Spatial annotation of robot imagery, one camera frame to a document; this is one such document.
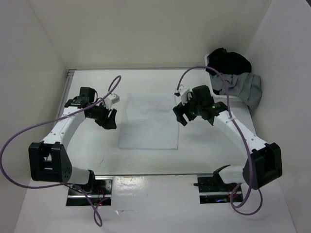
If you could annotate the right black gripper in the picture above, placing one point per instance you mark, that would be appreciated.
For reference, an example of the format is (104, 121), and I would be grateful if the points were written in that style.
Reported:
(180, 109)

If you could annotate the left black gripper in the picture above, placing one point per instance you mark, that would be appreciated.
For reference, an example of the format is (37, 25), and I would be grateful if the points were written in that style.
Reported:
(108, 123)

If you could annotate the white skirt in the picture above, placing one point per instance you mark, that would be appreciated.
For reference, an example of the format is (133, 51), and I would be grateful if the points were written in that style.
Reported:
(148, 123)

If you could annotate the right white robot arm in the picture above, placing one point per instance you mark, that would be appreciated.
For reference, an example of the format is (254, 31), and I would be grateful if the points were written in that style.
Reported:
(263, 160)

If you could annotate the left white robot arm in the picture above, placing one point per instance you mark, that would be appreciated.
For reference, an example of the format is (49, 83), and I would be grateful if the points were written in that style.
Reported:
(49, 160)

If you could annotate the white plastic bin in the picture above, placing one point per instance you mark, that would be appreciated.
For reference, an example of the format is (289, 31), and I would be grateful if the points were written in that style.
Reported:
(219, 97)

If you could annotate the black garment in bin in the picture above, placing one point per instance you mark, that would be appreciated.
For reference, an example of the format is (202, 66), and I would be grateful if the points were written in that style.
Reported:
(228, 62)

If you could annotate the grey garment in bin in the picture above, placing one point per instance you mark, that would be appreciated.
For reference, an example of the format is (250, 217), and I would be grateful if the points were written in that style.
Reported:
(246, 87)

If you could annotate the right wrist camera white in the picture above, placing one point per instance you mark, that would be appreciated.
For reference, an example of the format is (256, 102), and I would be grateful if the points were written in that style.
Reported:
(184, 93)

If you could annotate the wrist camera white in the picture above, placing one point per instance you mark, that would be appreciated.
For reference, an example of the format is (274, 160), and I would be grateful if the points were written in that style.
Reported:
(109, 101)
(184, 93)

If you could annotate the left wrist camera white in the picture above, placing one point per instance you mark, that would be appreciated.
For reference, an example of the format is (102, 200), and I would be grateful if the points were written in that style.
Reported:
(109, 101)

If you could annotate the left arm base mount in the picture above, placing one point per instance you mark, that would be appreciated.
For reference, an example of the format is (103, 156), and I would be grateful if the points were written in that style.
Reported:
(100, 194)

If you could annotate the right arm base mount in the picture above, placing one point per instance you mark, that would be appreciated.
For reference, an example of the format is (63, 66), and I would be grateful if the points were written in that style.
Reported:
(213, 192)

